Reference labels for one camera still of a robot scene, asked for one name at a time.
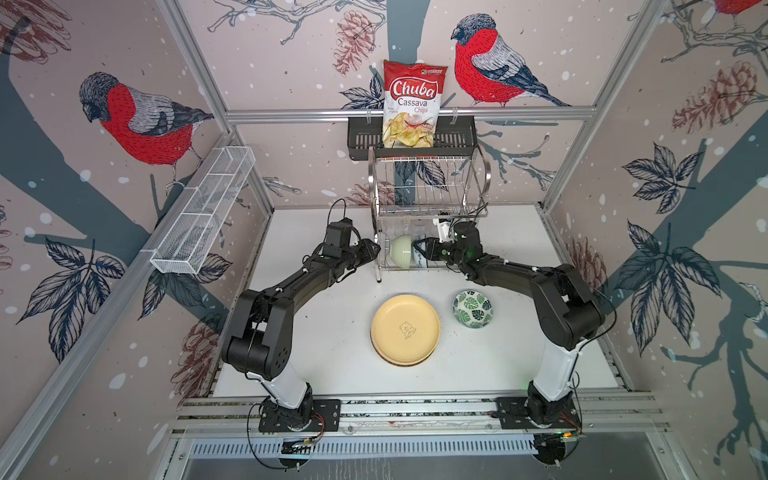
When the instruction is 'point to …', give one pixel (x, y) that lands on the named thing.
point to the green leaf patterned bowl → (472, 308)
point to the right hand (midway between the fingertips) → (412, 248)
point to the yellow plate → (405, 330)
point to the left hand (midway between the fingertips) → (376, 248)
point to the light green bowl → (400, 250)
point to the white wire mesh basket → (186, 244)
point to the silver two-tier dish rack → (409, 193)
